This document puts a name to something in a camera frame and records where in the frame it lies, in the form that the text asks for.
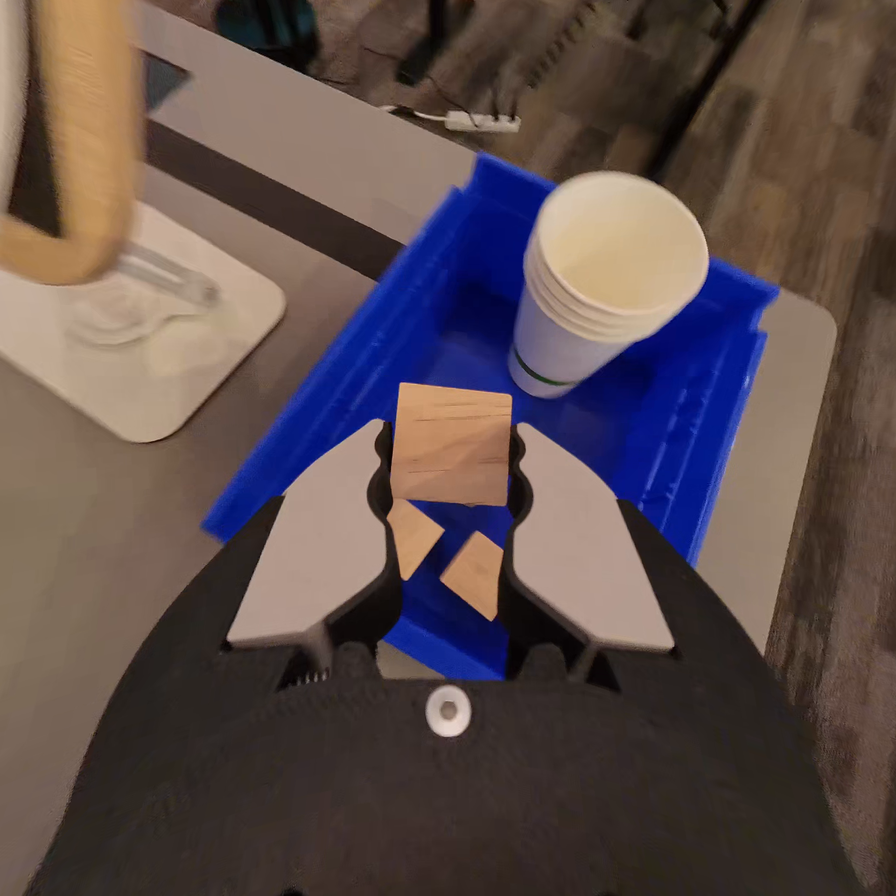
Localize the white power strip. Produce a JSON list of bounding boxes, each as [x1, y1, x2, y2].
[[381, 104, 522, 135]]

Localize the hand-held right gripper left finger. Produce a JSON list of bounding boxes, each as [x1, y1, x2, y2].
[[225, 419, 403, 652]]

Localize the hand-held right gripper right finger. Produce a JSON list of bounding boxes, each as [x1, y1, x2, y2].
[[497, 421, 679, 669]]

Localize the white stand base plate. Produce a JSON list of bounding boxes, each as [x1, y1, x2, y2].
[[0, 202, 288, 445]]

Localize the dark teal object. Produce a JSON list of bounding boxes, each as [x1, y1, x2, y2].
[[213, 0, 319, 71]]

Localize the wooden cube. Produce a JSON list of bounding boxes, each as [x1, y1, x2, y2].
[[439, 530, 504, 622], [390, 382, 514, 507], [387, 499, 447, 582]]

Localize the grey desk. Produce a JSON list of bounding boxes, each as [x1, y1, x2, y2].
[[0, 0, 839, 896]]

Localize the blue plastic bin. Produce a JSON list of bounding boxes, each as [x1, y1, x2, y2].
[[201, 152, 781, 681]]

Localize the clear suction cup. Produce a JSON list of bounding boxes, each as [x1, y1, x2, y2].
[[66, 276, 211, 351]]

